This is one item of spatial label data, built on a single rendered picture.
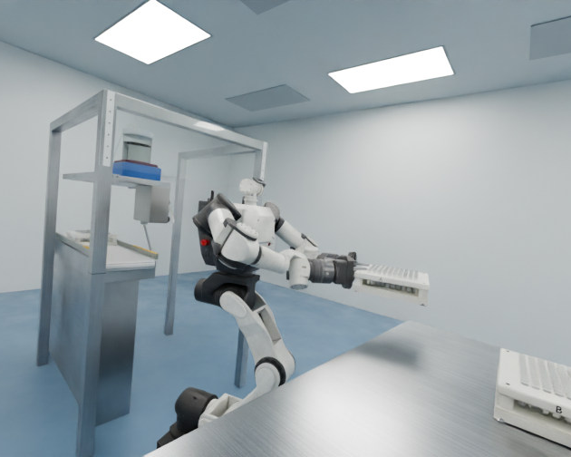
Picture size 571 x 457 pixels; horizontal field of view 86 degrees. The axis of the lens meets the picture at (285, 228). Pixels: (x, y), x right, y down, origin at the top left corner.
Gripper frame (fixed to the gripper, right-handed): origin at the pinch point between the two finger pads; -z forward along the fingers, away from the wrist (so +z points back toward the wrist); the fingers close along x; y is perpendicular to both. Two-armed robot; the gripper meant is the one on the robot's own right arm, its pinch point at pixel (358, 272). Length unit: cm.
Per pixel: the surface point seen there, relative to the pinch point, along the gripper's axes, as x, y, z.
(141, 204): -21, -76, 98
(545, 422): 17, 60, -13
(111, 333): 51, -73, 111
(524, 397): 13, 58, -10
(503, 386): 12, 56, -8
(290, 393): 18, 46, 33
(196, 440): 17, 59, 51
